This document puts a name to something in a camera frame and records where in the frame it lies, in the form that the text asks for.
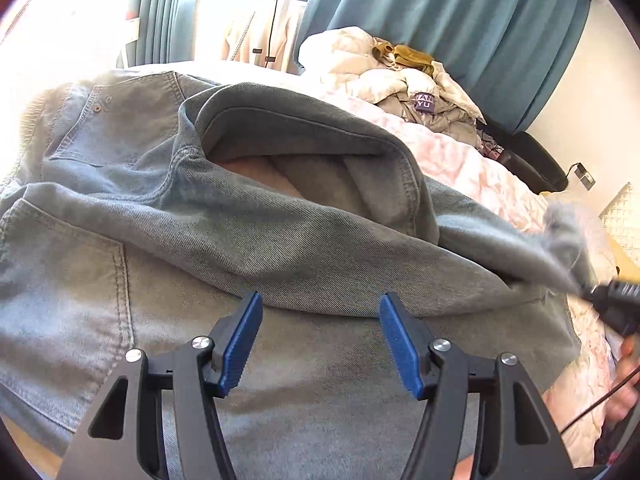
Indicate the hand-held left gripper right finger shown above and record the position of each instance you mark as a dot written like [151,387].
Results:
[400,350]

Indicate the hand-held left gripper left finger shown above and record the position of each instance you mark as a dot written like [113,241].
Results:
[240,345]

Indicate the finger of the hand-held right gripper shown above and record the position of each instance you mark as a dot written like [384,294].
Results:
[595,292]

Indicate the grey denim jeans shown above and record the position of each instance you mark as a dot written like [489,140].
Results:
[300,260]

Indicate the small colourful clothes pile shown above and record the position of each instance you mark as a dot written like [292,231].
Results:
[490,145]

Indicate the pile of cream clothes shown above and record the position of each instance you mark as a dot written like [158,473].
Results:
[340,55]

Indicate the person's right hand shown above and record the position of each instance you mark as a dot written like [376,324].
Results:
[627,360]

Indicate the yellow pillow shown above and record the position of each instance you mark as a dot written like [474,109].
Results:
[627,266]

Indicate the black leather sofa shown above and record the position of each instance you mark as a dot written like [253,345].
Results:
[530,160]

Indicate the pastel pink bed blanket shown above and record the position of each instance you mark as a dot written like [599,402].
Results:
[475,160]

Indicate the beige padded jacket purple label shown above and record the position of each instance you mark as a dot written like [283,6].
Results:
[440,110]

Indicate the garment steamer stand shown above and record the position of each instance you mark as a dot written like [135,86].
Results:
[270,59]

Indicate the mustard yellow garment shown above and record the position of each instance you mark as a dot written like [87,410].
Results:
[410,57]

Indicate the beige hanging garment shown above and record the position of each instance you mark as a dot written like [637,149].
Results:
[290,35]

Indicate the wide blue curtain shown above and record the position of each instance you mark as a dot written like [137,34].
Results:
[450,10]

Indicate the narrow blue curtain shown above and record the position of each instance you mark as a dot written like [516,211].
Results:
[160,10]

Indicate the dark wall socket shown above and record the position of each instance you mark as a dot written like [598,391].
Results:
[585,176]

